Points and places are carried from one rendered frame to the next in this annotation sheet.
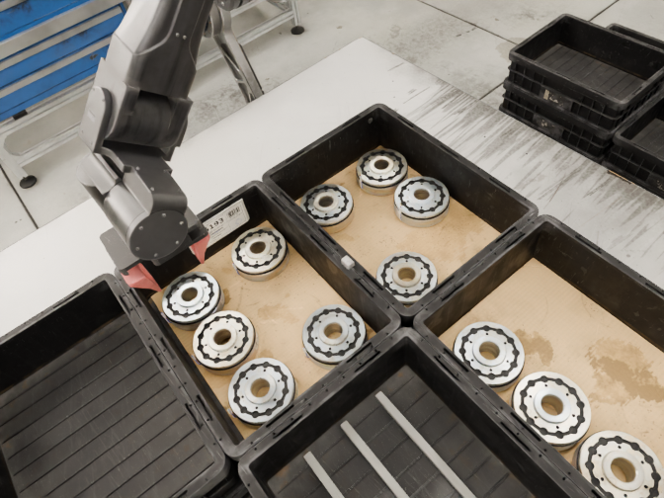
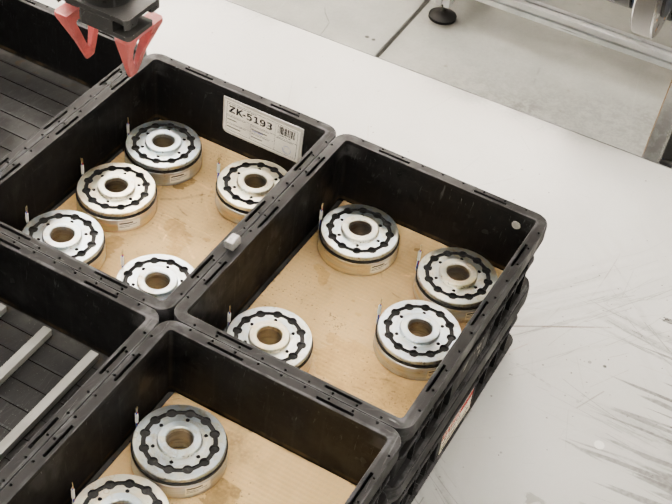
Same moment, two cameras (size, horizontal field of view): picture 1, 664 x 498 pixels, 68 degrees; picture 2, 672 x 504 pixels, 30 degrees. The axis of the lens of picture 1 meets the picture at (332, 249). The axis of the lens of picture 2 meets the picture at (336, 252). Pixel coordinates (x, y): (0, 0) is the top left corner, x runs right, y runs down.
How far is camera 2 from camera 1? 101 cm
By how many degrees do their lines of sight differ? 35
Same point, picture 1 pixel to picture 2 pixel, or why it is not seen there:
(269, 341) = (135, 239)
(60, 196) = (438, 63)
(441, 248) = (346, 383)
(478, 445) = not seen: hidden behind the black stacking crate
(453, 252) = not seen: hidden behind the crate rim
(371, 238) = (332, 302)
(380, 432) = (48, 369)
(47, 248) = (228, 30)
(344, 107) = (651, 256)
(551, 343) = not seen: outside the picture
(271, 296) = (199, 225)
